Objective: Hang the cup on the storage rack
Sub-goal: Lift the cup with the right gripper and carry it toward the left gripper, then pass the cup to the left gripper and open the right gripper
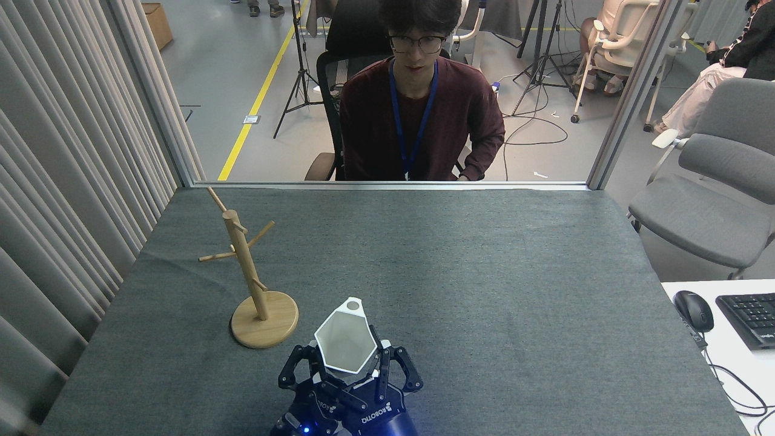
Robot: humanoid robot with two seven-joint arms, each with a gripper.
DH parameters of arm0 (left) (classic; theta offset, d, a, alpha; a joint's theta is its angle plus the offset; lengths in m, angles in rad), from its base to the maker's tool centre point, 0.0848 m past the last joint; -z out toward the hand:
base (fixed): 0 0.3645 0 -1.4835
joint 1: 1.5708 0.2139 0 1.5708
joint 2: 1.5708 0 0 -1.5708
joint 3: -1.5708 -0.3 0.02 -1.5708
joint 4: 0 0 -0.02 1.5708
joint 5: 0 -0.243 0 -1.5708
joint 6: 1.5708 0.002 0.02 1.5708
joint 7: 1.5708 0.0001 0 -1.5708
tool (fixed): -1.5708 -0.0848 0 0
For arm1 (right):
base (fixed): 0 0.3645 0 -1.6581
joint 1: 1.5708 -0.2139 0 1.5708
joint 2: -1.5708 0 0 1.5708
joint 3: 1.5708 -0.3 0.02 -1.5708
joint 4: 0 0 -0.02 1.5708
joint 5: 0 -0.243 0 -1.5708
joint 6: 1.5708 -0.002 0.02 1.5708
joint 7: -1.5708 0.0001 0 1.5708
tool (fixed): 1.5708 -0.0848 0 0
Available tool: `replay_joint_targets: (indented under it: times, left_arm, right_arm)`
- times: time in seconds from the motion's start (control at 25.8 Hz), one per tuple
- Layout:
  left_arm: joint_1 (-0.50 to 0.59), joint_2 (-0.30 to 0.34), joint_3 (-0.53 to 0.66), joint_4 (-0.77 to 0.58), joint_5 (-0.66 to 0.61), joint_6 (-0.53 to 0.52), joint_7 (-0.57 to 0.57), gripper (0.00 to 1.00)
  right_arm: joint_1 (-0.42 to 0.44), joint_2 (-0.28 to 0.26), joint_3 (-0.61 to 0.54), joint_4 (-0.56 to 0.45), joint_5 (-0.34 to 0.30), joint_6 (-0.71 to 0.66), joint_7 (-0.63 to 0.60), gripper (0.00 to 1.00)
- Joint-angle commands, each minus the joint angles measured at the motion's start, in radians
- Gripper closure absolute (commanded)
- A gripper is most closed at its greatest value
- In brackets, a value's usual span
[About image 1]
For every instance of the white desk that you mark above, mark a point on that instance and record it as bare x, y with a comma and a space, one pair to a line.
726, 363

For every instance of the person on white chair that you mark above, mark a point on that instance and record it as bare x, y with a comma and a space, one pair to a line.
590, 33

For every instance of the black keyboard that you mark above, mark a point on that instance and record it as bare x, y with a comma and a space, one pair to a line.
751, 318

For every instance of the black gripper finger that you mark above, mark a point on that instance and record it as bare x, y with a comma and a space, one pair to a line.
413, 376
342, 398
289, 376
381, 375

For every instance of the floor outlet plate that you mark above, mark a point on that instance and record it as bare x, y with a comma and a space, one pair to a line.
252, 119

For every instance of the black tripod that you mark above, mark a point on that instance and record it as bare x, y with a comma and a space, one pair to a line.
299, 60
542, 48

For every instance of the white hexagonal cup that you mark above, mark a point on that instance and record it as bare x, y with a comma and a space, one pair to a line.
344, 339

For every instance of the grey pleated curtain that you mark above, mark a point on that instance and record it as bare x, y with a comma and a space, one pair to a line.
60, 181

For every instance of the white office chair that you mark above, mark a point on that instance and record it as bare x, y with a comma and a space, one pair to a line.
626, 33

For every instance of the standing person's feet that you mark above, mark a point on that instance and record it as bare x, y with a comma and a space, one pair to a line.
266, 8

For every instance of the black office chair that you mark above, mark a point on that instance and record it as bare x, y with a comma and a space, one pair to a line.
327, 79

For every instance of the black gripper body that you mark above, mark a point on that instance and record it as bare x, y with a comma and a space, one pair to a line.
309, 415
381, 418

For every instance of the black glasses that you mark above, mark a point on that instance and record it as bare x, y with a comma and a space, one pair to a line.
418, 43

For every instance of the grey table cloth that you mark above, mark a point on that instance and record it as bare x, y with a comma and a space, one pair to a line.
484, 272

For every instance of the person in black top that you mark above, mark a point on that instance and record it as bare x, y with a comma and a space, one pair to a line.
751, 51

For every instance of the grey office chair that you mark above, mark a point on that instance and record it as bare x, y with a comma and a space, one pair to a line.
714, 218

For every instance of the black computer mouse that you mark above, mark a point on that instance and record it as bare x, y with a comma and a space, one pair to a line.
694, 310

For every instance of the cardboard box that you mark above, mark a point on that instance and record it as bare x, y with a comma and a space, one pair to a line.
158, 24

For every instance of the wooden cup rack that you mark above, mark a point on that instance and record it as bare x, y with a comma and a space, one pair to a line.
245, 260

